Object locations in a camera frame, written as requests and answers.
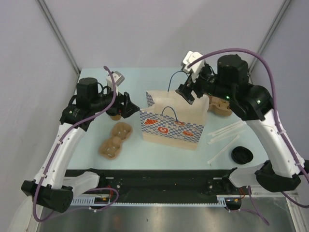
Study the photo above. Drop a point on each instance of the aluminium frame post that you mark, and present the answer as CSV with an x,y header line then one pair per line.
x,y
267,18
46,12

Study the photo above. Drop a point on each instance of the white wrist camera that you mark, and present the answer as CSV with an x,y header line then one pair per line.
x,y
192,64
118,80

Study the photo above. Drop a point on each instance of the white wrapped straw back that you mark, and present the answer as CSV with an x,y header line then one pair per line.
x,y
224,128

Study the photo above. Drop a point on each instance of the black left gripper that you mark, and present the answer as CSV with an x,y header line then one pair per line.
x,y
130,108

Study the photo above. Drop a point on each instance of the white wrapped straw front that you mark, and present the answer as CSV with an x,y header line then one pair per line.
x,y
223,149

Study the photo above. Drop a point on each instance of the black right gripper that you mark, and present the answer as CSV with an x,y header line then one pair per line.
x,y
206,69

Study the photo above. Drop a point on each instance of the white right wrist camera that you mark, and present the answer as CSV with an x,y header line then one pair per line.
x,y
192,64

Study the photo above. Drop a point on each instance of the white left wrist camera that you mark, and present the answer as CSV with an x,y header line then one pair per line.
x,y
118,80

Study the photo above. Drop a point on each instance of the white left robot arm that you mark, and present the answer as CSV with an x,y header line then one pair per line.
x,y
91,99

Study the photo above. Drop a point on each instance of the white wrapped straw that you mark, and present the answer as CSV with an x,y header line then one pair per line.
x,y
223,149
214,140
228,130
224,128

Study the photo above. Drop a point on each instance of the blue checkered paper bag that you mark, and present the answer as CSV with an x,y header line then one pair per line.
x,y
170,120

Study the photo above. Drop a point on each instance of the aluminium frame post left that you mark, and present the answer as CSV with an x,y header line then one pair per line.
x,y
46,12

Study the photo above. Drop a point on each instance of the stack of black cup lids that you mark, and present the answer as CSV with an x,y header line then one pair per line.
x,y
241,155

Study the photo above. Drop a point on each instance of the single brown pulp cup carrier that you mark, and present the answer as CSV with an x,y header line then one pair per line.
x,y
111,148

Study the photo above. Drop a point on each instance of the aluminium frame post right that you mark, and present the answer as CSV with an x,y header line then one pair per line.
x,y
267,18

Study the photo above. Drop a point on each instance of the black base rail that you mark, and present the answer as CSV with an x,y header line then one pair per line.
x,y
167,186

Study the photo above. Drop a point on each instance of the single brown paper cup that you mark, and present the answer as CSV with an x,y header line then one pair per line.
x,y
116,117

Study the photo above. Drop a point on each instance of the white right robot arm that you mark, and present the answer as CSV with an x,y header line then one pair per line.
x,y
254,105

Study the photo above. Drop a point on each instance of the aluminium frame rail right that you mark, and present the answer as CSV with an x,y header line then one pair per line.
x,y
293,110

